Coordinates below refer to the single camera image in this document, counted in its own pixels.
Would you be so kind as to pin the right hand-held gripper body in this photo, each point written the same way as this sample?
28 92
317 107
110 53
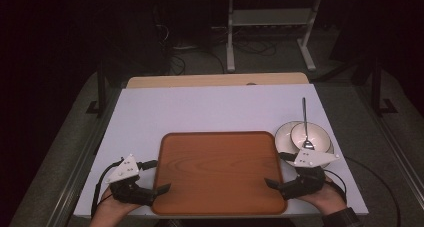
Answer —
310 173

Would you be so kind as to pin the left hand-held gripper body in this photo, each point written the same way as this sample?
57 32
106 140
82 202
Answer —
124 171

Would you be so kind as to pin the brown wooden tray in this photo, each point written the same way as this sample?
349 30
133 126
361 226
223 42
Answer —
218 173

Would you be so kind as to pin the person's right hand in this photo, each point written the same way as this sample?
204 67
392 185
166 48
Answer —
325 197

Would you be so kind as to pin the person's left hand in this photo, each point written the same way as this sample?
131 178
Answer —
110 205

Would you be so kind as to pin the white bowl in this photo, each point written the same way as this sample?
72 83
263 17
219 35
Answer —
316 135

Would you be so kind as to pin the metal spoon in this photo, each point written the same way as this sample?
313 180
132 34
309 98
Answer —
305 120

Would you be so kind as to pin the white table board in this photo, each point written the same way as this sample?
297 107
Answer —
213 110

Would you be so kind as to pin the black metal stand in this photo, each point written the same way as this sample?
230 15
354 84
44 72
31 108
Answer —
378 87
100 90

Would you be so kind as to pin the white metal desk frame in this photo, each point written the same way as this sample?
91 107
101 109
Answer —
273 17

